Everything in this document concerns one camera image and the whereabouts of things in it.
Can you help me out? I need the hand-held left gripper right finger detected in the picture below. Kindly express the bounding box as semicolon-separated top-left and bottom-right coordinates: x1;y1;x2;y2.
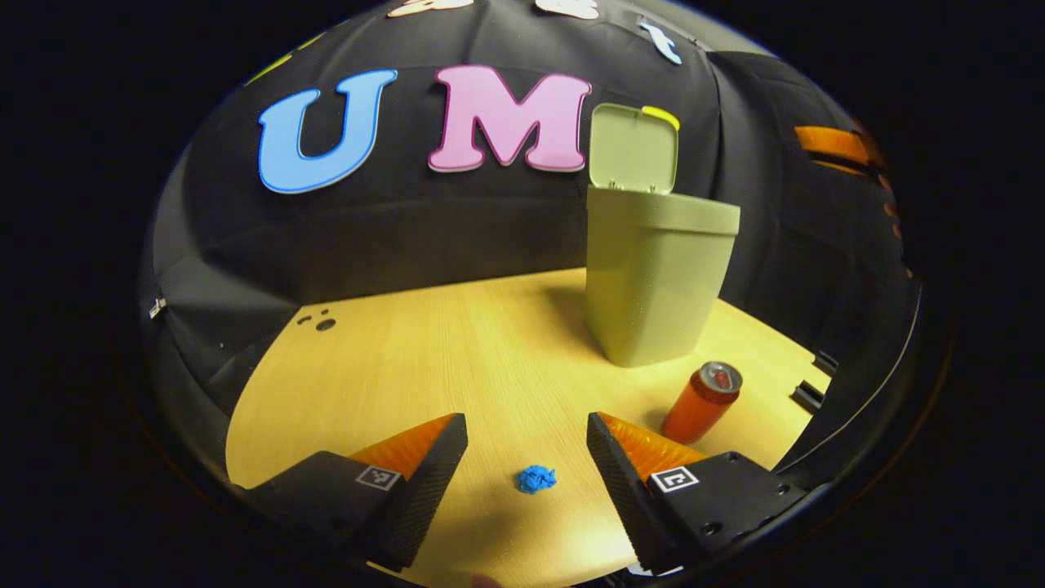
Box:
586;412;809;574

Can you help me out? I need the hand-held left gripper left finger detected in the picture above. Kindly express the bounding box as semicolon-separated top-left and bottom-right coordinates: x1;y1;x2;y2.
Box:
247;413;469;572

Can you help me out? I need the blue paper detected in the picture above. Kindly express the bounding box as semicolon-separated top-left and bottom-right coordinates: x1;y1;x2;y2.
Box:
516;465;558;495

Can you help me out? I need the red pop can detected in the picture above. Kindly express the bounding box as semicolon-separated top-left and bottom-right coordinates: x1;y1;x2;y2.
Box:
661;361;744;446

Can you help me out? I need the pale green desktop garbage bin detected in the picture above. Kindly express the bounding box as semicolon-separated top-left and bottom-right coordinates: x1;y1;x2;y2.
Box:
585;103;741;368

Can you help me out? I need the wooden desktop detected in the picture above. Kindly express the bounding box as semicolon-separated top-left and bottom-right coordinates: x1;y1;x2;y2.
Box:
225;268;832;588

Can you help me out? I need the black backdrop cloth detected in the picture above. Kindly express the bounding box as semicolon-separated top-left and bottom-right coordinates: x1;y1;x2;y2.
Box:
139;0;923;491

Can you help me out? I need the thin grey cable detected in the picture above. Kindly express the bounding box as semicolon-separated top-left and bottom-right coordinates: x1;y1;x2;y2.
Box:
774;284;924;474

